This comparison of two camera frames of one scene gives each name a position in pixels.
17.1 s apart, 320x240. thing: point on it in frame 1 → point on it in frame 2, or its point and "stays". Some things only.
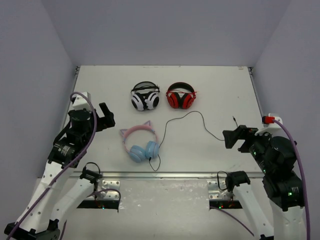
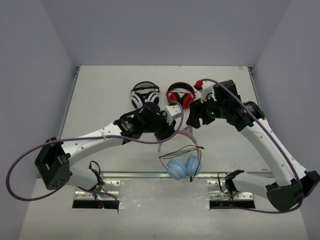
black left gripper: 100,120 → 165,128
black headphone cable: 164,130 → 185,150
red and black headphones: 181,95 stays
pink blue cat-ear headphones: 138,153 → 178,169
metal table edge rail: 160,175 stays
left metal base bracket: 108,194 stays
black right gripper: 241,133 → 193,119
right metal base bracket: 216,193 stays
